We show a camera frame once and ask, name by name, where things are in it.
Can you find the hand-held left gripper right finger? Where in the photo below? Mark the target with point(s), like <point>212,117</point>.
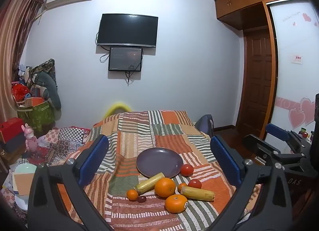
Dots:
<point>225,161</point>

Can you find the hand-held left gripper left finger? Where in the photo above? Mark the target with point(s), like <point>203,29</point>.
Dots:
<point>96,156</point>

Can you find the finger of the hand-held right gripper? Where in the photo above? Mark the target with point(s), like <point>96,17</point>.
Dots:
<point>276,132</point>
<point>259,147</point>

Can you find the red tomato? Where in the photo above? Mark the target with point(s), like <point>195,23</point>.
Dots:
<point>195,184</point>
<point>187,170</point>

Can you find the yellow sugarcane piece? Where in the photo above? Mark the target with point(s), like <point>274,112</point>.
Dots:
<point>198,193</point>
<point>148,183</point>

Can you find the small mandarin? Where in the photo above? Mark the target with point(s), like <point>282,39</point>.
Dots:
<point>132,195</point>
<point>181,186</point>

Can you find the purple plate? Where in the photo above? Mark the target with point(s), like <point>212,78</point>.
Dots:
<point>158,161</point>

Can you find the large orange with sticker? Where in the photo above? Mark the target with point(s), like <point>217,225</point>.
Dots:
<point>175,204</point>

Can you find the small jars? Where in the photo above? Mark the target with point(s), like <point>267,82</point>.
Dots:
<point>305,133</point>

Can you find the checkered cloth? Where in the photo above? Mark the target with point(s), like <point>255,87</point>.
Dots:
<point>72,135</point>

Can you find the striped patchwork blanket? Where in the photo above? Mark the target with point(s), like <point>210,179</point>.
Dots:
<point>139,131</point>

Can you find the white sliding wardrobe door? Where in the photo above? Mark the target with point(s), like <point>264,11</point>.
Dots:
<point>291,84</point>

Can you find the brown wooden door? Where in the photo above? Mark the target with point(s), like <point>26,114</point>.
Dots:
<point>256,84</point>

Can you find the yellow hoop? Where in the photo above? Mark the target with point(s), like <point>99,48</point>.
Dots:
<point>117,105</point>

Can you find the dark red grape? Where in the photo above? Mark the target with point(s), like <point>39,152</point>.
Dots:
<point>141,199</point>

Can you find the pink bunny figure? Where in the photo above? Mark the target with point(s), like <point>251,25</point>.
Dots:
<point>31,138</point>

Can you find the green patterned box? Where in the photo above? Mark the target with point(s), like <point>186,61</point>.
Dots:
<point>37,117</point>

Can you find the pale green plate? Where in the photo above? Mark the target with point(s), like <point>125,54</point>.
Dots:
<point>25,168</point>

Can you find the white red paper label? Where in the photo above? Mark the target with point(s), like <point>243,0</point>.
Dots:
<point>297,59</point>

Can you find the orange box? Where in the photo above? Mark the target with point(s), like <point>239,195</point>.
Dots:
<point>33,102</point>

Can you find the red gift box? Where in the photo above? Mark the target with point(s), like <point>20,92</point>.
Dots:
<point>11,128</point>

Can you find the red plastic bag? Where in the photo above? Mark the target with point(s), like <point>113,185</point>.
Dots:
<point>20,91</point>

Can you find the dark patterned cloth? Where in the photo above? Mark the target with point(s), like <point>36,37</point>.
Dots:
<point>47,66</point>

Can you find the striped brown curtain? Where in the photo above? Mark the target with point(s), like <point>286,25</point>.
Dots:
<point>15,46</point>

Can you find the small black wall monitor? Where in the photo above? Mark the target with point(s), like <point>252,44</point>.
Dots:
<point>125,59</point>

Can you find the wall-mounted black television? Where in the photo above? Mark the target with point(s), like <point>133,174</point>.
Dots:
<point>127,30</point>

